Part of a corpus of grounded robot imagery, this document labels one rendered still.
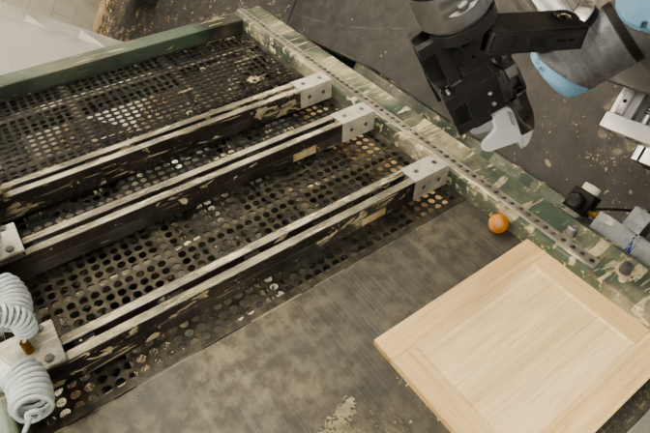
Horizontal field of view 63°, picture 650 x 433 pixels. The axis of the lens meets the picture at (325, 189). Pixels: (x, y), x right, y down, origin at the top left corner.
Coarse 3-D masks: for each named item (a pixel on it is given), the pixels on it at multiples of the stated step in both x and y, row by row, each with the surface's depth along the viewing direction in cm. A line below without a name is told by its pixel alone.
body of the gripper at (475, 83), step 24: (480, 24) 48; (432, 48) 51; (456, 48) 52; (480, 48) 52; (432, 72) 55; (456, 72) 53; (480, 72) 54; (504, 72) 53; (456, 96) 53; (480, 96) 54; (504, 96) 54; (456, 120) 55; (480, 120) 56
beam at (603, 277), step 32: (256, 32) 206; (288, 32) 203; (288, 64) 194; (352, 96) 170; (384, 96) 170; (384, 128) 160; (416, 128) 157; (416, 160) 154; (480, 160) 146; (480, 192) 137; (512, 192) 136; (512, 224) 131; (576, 224) 128; (608, 256) 121; (608, 288) 115; (640, 288) 114; (640, 320) 111
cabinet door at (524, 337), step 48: (528, 240) 128; (480, 288) 117; (528, 288) 118; (576, 288) 118; (384, 336) 108; (432, 336) 108; (480, 336) 109; (528, 336) 109; (576, 336) 109; (624, 336) 109; (432, 384) 101; (480, 384) 101; (528, 384) 101; (576, 384) 101; (624, 384) 101; (480, 432) 94; (528, 432) 94; (576, 432) 94
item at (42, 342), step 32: (384, 192) 132; (416, 192) 139; (320, 224) 124; (352, 224) 129; (224, 256) 116; (256, 256) 117; (288, 256) 121; (160, 288) 110; (192, 288) 110; (224, 288) 113; (0, 320) 89; (32, 320) 91; (96, 320) 104; (128, 320) 104; (160, 320) 107; (0, 352) 95; (32, 352) 94; (64, 352) 95; (96, 352) 101; (128, 352) 106; (64, 384) 101
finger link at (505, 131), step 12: (504, 108) 57; (492, 120) 58; (504, 120) 58; (516, 120) 58; (492, 132) 60; (504, 132) 60; (516, 132) 60; (528, 132) 59; (492, 144) 61; (504, 144) 61
